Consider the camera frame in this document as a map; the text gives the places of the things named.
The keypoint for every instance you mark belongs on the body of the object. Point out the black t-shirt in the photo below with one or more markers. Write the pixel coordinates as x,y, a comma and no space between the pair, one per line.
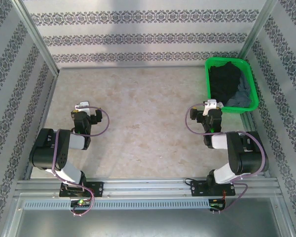
222,79

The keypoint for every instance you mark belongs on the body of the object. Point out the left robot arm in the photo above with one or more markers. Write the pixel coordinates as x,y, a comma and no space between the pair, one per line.
71,170

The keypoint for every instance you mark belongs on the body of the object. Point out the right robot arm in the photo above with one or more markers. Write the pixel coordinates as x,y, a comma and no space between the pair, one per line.
224,172

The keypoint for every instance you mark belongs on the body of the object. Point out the grey t-shirt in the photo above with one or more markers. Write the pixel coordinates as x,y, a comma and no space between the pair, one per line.
241,98

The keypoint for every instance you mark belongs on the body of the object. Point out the green plastic basket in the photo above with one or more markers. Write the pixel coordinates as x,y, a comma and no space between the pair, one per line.
253,89

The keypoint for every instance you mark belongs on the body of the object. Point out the small controller board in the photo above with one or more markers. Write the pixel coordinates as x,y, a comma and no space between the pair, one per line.
80,203
215,204

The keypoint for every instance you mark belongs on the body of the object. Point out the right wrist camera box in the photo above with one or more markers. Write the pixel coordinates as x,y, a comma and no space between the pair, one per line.
210,103

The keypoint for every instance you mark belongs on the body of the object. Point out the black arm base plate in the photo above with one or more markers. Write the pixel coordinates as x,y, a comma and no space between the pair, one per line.
97,188
198,188

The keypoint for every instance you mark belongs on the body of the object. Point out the aluminium frame post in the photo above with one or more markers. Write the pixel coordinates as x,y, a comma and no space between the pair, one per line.
258,24
37,37

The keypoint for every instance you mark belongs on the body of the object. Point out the aluminium mounting rail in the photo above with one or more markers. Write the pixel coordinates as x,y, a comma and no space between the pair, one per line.
148,186

